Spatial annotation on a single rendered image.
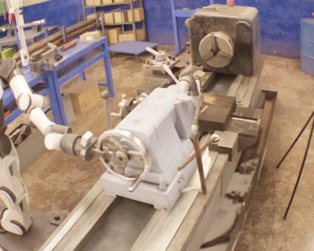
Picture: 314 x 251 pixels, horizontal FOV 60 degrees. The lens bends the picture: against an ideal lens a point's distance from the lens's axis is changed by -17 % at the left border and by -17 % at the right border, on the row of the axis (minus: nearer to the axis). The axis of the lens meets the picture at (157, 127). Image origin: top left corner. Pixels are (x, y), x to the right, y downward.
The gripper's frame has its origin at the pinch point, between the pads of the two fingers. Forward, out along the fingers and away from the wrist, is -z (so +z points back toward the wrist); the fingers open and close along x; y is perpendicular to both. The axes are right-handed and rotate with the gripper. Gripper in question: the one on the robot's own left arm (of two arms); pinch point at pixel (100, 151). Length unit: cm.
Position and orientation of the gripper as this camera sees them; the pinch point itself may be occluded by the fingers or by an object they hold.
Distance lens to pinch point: 123.3
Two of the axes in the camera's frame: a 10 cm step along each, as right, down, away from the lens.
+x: -4.2, 5.0, -7.6
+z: -9.0, -1.4, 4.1
